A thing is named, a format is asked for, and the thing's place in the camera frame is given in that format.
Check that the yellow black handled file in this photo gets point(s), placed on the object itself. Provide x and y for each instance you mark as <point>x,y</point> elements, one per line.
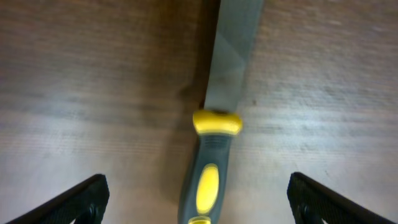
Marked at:
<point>217,123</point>

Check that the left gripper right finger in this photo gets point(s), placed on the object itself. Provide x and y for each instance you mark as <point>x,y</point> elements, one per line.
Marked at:
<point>312,202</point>

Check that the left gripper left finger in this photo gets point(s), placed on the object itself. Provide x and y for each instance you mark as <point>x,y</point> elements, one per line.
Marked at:
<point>84,203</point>

